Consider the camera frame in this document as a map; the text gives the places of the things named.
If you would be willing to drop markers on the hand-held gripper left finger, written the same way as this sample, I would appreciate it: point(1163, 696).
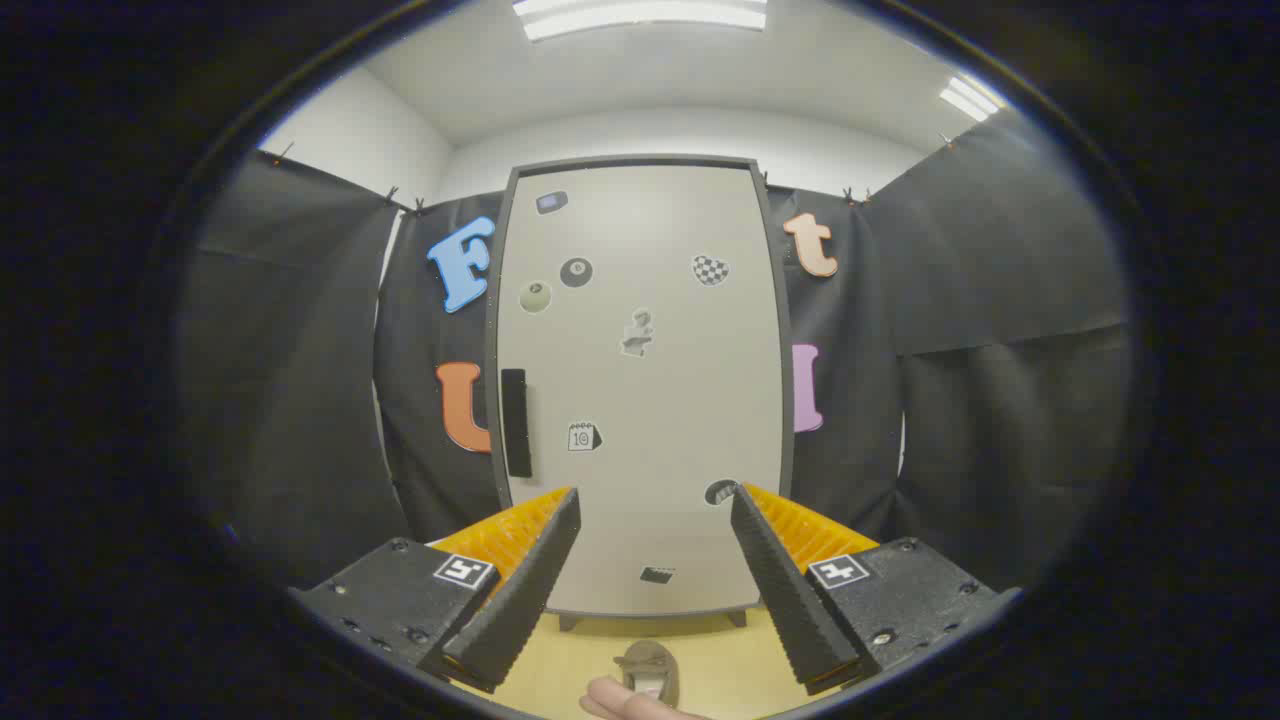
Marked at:
point(520, 600)

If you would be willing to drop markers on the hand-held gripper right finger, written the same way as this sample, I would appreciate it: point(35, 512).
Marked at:
point(790, 600)

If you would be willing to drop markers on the brown fuzzy slipper shoe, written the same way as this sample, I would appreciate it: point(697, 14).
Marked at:
point(648, 665)

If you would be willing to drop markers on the grey shoe cabinet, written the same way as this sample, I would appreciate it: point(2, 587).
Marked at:
point(491, 330)

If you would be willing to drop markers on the black backdrop cloth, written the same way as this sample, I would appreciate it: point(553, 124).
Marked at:
point(300, 400)

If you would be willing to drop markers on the ceiling light panel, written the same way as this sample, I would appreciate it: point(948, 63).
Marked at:
point(968, 98)
point(640, 15)

